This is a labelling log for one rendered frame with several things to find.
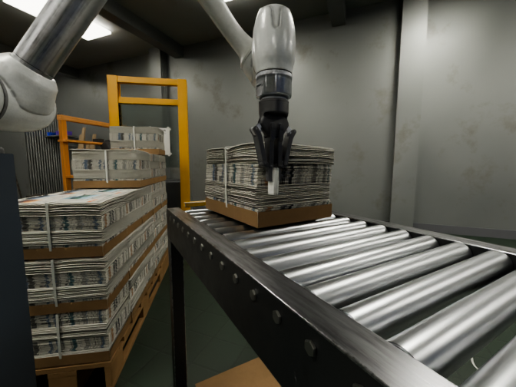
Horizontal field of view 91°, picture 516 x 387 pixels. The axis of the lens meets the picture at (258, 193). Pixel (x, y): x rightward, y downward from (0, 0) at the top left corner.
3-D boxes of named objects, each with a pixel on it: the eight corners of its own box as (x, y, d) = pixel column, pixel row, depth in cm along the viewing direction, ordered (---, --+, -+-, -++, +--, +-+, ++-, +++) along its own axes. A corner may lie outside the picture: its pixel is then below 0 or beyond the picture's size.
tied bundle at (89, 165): (72, 189, 149) (69, 150, 147) (94, 185, 178) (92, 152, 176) (140, 188, 156) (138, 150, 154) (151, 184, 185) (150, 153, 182)
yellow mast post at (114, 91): (117, 258, 265) (106, 74, 245) (120, 255, 274) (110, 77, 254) (127, 258, 267) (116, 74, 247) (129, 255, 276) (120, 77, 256)
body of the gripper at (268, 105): (279, 104, 68) (279, 140, 69) (251, 100, 64) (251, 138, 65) (296, 98, 62) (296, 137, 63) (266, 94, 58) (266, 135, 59)
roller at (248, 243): (225, 262, 60) (223, 240, 60) (359, 235, 83) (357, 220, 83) (233, 265, 55) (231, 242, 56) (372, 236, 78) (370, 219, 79)
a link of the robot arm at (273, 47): (299, 67, 58) (289, 86, 71) (301, -6, 56) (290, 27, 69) (252, 67, 57) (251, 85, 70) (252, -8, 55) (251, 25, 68)
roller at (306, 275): (266, 271, 43) (282, 273, 39) (418, 235, 66) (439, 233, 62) (269, 302, 43) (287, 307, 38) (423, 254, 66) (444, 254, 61)
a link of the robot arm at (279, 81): (249, 78, 64) (249, 102, 65) (267, 66, 56) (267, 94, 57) (278, 84, 69) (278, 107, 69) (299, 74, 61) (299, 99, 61)
